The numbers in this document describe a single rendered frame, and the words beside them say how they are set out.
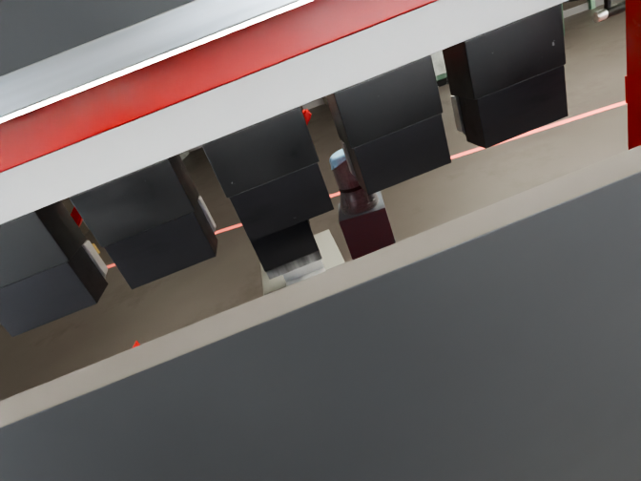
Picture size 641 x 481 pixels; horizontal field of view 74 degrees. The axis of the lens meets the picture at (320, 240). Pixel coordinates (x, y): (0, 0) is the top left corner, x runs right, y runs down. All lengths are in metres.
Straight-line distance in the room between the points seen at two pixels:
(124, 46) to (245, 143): 0.26
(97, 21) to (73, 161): 0.27
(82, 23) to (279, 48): 0.26
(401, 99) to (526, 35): 0.20
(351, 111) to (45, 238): 0.48
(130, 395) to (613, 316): 0.22
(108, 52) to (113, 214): 0.31
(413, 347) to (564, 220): 0.08
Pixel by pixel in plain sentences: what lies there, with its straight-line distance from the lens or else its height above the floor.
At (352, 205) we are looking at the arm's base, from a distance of 1.61.
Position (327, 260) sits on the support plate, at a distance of 0.91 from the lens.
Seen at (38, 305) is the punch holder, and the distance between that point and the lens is 0.79.
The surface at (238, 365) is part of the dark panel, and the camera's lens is 0.18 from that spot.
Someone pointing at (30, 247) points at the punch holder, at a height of 1.29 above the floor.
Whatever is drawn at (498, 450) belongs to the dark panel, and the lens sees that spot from 0.27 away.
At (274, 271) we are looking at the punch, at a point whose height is 1.09.
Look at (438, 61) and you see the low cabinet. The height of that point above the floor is 0.36.
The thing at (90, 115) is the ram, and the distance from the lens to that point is 0.66.
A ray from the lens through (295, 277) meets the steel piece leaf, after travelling 0.88.
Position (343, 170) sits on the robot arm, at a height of 0.95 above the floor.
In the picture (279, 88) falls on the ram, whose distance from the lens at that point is 0.63.
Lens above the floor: 1.43
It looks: 26 degrees down
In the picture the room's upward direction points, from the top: 21 degrees counter-clockwise
